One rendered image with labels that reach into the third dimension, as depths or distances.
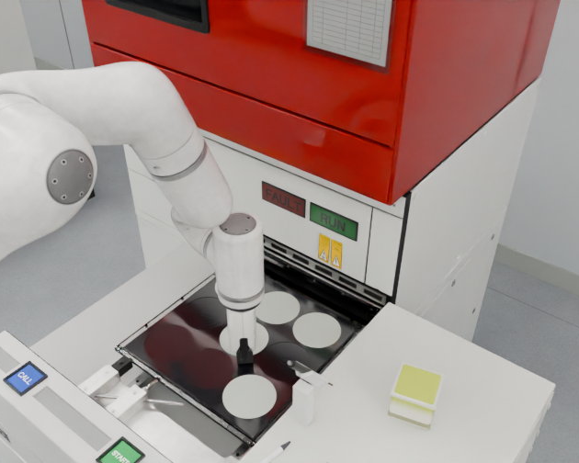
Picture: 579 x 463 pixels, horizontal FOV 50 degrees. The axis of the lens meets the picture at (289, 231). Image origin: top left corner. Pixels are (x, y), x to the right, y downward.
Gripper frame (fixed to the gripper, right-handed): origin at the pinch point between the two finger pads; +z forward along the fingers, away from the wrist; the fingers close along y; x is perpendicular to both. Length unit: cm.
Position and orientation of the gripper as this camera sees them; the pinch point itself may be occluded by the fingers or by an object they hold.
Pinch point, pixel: (244, 353)
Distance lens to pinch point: 124.0
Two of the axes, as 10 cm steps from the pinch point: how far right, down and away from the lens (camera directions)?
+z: -0.1, 8.0, 6.0
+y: 0.9, 6.0, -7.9
